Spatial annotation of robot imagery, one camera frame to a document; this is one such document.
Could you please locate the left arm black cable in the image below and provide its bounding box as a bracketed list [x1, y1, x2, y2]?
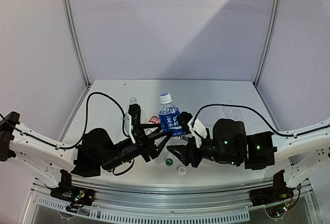
[0, 92, 135, 176]

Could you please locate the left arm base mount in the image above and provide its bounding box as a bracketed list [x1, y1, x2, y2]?
[50, 169, 95, 214]

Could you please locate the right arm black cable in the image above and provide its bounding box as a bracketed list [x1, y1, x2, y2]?
[190, 104, 330, 137]

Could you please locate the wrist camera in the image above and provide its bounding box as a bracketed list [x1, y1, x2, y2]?
[178, 111, 208, 148]
[124, 102, 141, 144]

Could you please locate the green bottle cap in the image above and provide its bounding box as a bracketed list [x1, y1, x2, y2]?
[165, 158, 174, 166]

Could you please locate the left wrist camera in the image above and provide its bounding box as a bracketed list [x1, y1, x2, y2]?
[124, 102, 141, 144]

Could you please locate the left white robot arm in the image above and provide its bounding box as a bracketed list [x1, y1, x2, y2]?
[1, 112, 172, 178]

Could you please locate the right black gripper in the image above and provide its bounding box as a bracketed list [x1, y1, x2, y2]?
[165, 133, 239, 169]

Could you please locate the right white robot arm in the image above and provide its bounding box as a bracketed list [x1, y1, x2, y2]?
[167, 118, 329, 188]

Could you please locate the clear bottle white cap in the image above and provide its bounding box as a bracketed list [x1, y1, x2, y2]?
[221, 99, 245, 123]

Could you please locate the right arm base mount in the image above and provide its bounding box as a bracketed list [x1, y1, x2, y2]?
[249, 170, 302, 220]

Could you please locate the left aluminium frame post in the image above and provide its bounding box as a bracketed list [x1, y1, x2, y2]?
[62, 0, 91, 88]

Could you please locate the blue label water bottle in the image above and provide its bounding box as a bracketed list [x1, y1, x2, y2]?
[158, 101, 186, 141]

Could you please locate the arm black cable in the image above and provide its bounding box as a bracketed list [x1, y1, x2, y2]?
[0, 92, 135, 176]
[190, 104, 330, 137]

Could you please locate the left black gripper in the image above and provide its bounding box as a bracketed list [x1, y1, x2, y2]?
[101, 123, 172, 172]

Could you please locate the aluminium front rail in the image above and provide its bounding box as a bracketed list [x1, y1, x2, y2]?
[20, 175, 320, 224]

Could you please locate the blue bottle cap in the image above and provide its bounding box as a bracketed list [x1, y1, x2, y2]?
[159, 93, 172, 105]

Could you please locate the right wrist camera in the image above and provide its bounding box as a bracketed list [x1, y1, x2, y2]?
[178, 111, 208, 148]

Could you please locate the red label water bottle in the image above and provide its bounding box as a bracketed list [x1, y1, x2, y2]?
[144, 116, 160, 135]

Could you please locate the right aluminium frame post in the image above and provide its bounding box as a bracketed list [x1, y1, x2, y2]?
[253, 0, 281, 88]

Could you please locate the aluminium frame post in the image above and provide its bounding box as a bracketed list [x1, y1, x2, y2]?
[62, 0, 91, 88]
[253, 0, 281, 88]

